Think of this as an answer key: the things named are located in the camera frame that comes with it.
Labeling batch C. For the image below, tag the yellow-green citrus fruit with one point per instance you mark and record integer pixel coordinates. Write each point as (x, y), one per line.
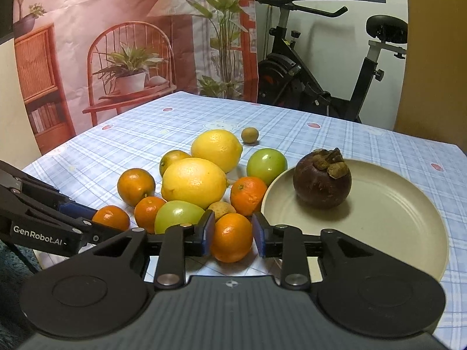
(173, 157)

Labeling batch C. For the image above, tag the round green fruit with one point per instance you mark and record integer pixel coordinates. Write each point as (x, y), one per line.
(266, 166)
(177, 216)

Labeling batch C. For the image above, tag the black exercise bike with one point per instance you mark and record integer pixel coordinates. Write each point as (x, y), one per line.
(292, 76)

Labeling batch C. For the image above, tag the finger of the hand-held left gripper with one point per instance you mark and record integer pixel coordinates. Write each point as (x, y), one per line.
(104, 230)
(76, 210)

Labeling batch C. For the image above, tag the yellow lemon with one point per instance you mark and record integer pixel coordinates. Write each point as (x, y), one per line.
(193, 182)
(217, 149)

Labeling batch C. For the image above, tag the beige round plate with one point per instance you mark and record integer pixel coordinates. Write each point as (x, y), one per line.
(386, 218)

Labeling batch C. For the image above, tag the printed room scene backdrop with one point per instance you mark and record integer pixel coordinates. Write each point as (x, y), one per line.
(109, 18)

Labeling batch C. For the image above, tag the brown wooden board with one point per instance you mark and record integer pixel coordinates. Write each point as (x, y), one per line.
(434, 62)

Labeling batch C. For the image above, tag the small orange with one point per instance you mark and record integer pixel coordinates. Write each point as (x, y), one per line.
(248, 195)
(111, 217)
(135, 186)
(231, 237)
(149, 214)

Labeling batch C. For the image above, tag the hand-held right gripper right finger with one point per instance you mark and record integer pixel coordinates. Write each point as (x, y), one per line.
(259, 238)

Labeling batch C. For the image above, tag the small tan fruit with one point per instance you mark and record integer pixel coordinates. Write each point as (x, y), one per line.
(220, 209)

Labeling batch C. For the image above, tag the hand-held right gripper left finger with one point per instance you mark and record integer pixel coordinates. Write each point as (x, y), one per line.
(208, 237)

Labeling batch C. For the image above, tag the blue checked tablecloth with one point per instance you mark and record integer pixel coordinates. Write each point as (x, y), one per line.
(146, 135)

